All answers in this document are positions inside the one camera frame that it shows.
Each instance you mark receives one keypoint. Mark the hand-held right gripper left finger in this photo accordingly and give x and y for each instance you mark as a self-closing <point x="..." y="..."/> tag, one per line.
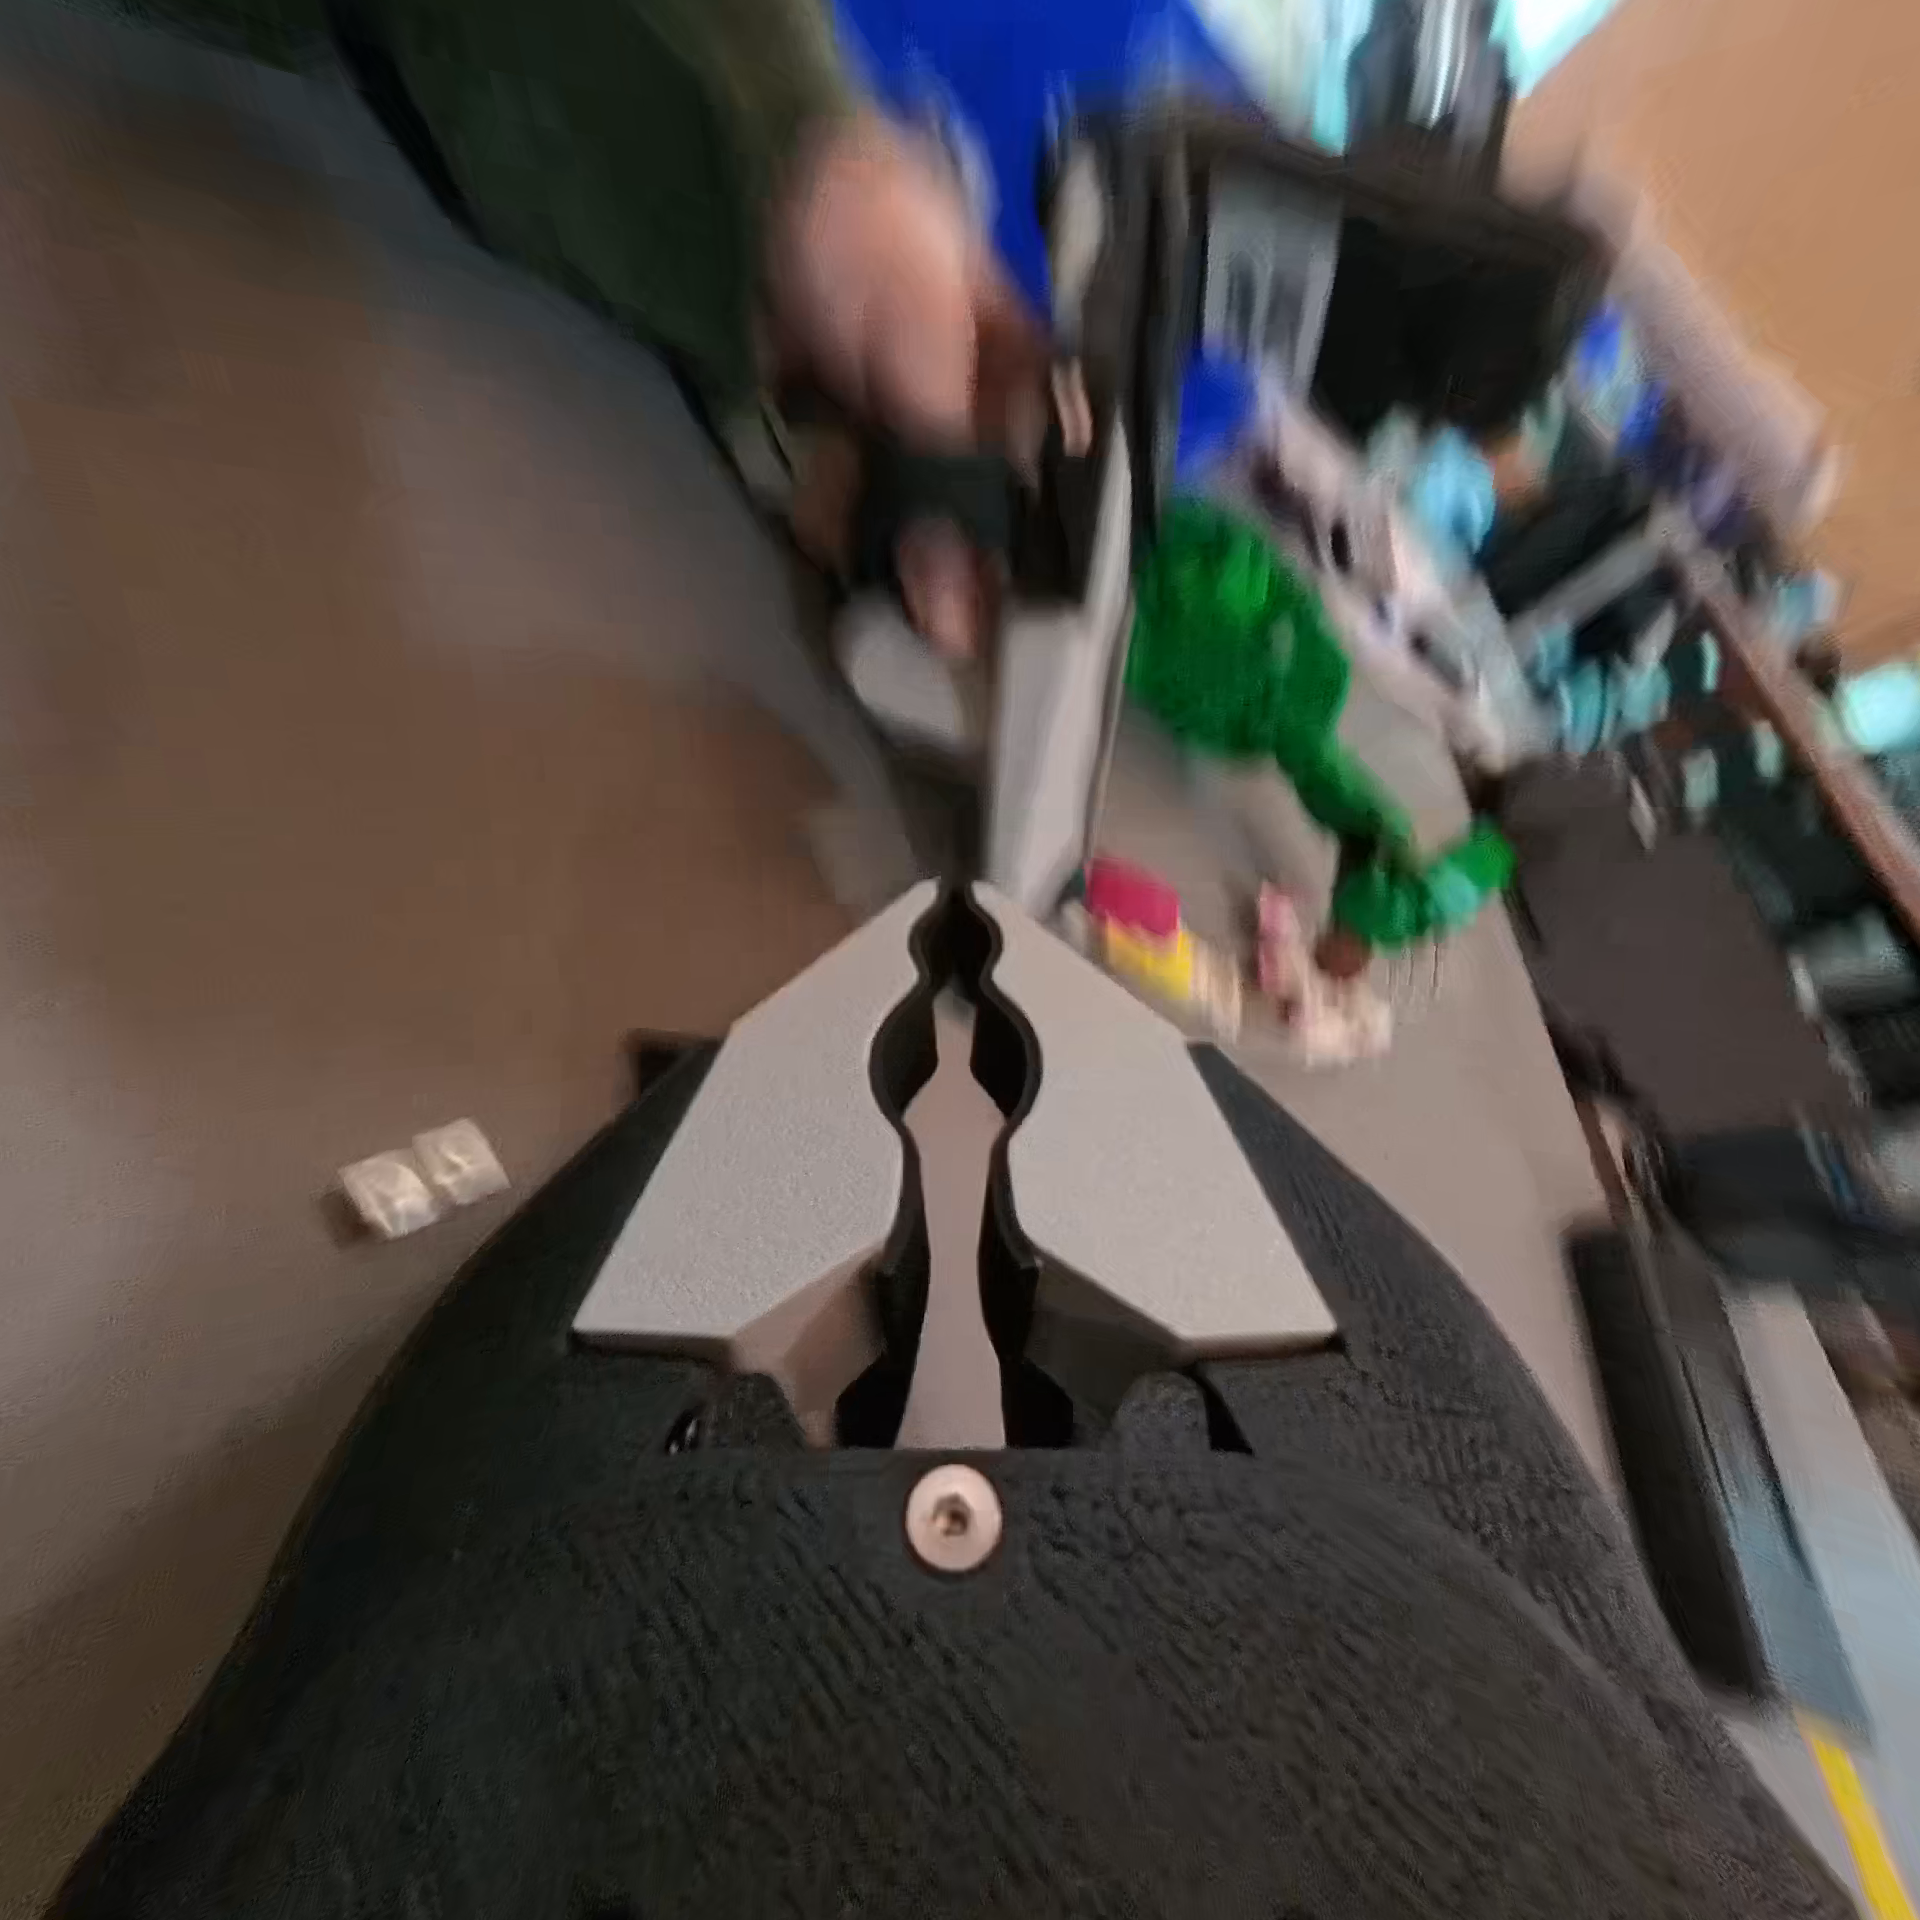
<point x="750" y="1170"/>

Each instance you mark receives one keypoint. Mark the white and clear lego assembly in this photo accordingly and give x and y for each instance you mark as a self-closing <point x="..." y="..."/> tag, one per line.
<point x="1351" y="1020"/>

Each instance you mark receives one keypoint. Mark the person's left hand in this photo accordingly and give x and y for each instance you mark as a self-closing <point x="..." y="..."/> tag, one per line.
<point x="901" y="284"/>

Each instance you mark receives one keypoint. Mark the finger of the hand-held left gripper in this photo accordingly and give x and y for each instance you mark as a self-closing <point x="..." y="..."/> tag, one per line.
<point x="1118" y="600"/>
<point x="1042" y="751"/>

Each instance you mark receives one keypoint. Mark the black keyboard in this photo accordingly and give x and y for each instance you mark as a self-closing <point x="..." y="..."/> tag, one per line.
<point x="1665" y="1471"/>

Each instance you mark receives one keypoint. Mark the blue panel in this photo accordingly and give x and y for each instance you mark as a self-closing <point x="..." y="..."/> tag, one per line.
<point x="961" y="90"/>

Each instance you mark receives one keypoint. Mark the green plastic bin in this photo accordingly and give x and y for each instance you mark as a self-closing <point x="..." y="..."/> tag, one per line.
<point x="1230" y="644"/>

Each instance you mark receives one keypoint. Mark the person's left forearm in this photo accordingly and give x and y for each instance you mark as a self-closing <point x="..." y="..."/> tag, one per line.
<point x="630" y="151"/>

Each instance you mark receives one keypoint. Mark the small white lego tile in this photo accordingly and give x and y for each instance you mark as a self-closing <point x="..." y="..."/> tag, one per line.
<point x="458" y="1159"/>
<point x="386" y="1196"/>

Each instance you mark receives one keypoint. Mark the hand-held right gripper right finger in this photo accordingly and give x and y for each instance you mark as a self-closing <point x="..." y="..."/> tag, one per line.
<point x="1155" y="1184"/>

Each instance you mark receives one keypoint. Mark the yellow and magenta lego build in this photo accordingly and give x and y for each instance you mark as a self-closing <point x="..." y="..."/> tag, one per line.
<point x="1133" y="908"/>

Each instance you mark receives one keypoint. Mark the pink lego wedge piece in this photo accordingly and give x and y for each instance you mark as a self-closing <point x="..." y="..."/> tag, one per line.
<point x="1283" y="930"/>

